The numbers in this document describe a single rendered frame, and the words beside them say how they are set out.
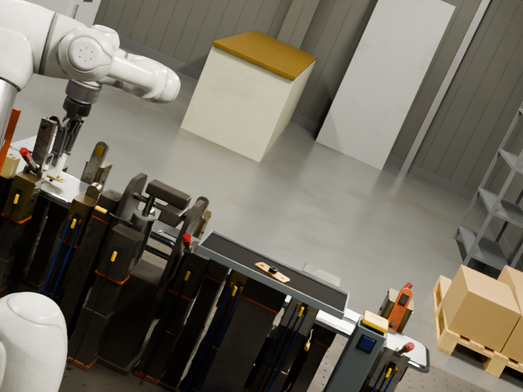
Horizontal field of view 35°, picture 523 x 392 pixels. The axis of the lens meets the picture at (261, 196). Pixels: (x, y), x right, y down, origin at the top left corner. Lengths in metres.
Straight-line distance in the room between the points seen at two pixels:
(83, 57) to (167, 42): 8.90
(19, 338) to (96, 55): 0.56
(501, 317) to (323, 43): 5.66
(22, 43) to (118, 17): 9.04
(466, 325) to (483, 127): 5.35
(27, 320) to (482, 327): 4.08
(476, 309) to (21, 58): 4.04
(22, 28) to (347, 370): 1.03
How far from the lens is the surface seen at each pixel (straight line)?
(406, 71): 9.89
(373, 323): 1.91
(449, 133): 10.36
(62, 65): 1.68
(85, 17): 8.43
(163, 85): 2.25
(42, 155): 2.23
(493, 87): 10.34
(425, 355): 2.33
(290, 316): 2.09
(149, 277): 2.12
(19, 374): 1.58
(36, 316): 1.56
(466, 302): 5.27
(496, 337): 5.38
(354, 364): 1.95
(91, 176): 2.52
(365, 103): 9.82
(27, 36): 1.69
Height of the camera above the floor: 1.83
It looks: 16 degrees down
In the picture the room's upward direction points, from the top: 23 degrees clockwise
